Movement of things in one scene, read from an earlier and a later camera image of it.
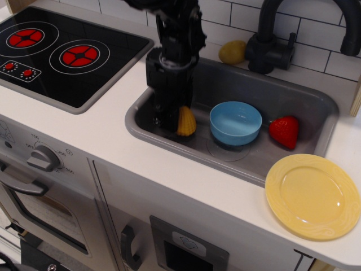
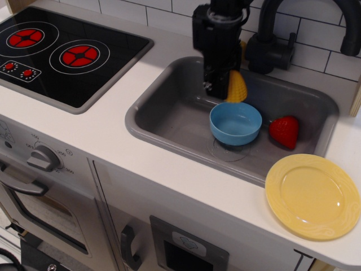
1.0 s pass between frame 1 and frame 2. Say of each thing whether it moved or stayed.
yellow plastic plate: stayed
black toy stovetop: stayed
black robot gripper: moved
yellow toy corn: moved
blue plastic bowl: stayed
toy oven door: stayed
